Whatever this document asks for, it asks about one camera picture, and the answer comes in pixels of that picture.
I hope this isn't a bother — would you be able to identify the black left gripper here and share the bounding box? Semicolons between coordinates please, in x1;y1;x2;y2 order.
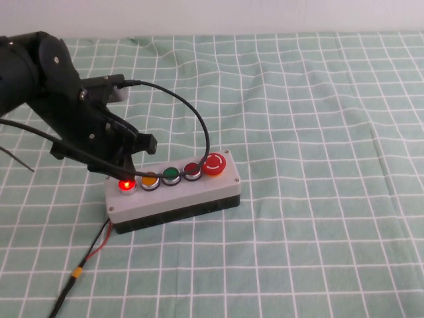
49;86;158;176

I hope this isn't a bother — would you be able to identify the red illuminated push button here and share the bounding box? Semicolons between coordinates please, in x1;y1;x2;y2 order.
118;178;137;195

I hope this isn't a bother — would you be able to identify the yellow push button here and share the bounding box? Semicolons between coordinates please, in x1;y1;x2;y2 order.
140;171;161;192

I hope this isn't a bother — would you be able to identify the green push button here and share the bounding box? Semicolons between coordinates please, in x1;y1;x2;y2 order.
160;167;182;187

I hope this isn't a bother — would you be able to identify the dark red push button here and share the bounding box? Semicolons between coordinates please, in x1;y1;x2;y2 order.
183;162;203;182

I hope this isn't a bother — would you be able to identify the grey and black button box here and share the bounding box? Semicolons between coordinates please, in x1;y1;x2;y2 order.
104;149;241;235

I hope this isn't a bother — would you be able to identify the red mushroom emergency stop button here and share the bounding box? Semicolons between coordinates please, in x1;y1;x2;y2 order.
201;152;228;179

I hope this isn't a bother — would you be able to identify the green checked tablecloth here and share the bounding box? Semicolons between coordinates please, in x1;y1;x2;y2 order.
0;31;424;318

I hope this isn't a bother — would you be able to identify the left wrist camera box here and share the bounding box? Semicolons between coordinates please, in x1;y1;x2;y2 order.
81;74;129;104

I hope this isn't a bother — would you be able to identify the black camera cable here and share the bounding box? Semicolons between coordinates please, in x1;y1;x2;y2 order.
0;79;211;180

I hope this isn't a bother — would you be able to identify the thin red wire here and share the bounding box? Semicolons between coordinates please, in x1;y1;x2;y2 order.
86;220;113;262

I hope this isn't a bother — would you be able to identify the thin black wire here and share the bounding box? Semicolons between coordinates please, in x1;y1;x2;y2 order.
78;218;112;269

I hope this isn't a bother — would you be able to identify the thin grey cable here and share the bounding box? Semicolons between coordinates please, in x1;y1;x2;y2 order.
0;146;36;173

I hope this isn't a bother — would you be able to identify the black sleeved power cable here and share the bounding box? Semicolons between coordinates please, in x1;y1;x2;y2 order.
49;276;76;318

